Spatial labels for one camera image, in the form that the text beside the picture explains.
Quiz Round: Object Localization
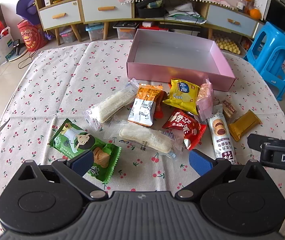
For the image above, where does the white jam cookie pack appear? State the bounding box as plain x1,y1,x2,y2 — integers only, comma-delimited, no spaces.
208,108,237,164

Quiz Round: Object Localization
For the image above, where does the green cartoon snack pack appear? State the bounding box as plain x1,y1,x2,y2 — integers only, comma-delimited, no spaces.
49,119,122,184

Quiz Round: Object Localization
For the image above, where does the red snack pack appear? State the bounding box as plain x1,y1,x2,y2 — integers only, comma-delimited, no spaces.
162,108,207,150

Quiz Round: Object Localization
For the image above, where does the gold bar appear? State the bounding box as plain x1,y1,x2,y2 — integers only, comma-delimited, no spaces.
228,110,261,142

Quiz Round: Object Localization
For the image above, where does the small brown cracker pack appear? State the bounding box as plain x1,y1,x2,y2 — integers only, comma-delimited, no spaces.
222,100,236,120

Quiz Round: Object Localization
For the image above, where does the pink wafer pack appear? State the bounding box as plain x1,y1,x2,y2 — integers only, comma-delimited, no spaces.
196,79,214,122

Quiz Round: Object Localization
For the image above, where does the clear white rice cracker pack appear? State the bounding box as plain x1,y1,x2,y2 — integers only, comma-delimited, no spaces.
83,78,139,131

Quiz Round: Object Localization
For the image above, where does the yellow chip bag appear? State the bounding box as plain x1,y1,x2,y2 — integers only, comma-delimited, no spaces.
163,79,200,115

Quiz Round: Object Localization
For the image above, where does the orange white snack pack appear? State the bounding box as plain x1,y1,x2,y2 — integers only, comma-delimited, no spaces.
127,83,163,127

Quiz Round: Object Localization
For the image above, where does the cherry print tablecloth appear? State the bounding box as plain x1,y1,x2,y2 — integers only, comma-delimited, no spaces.
0,39,285,238

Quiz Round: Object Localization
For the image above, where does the blue plastic stool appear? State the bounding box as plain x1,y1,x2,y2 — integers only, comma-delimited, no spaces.
244,22,285,101

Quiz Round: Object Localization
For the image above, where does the pink cardboard box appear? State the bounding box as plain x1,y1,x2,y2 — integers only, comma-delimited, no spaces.
126,29,235,92

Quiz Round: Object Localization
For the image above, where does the yellow egg tray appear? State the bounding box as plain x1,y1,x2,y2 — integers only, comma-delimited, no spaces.
211,34,241,55

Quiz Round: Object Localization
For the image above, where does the red round drum bag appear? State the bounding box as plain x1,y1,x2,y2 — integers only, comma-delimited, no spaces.
17,20,48,52

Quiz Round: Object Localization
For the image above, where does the white shopping bag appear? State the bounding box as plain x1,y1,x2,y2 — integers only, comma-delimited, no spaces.
0,27,14,65

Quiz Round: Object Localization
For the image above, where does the black microwave oven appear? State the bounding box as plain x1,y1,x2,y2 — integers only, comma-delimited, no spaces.
263,0,285,32

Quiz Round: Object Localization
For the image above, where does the blue lid storage bin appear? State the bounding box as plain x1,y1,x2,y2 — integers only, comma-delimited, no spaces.
85,23,104,41

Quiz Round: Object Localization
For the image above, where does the lower orange fruit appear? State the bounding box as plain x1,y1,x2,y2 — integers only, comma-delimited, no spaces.
249,8,261,20

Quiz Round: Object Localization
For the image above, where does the clear storage bin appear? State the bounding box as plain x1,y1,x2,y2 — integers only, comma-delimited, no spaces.
113,21,139,39

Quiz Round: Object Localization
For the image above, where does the red shoe box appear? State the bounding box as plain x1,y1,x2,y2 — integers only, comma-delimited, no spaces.
139,24,169,31

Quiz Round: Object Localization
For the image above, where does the stack of papers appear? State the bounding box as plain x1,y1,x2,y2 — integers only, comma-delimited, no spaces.
166,2,207,24

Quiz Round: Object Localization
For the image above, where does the wooden TV cabinet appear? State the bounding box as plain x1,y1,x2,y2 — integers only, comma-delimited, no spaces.
35,0,263,38

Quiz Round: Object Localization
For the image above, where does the purple hat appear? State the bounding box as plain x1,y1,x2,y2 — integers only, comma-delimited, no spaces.
16,0,40,25

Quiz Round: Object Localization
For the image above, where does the black open case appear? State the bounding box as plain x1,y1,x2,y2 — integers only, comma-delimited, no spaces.
135,0,166,18

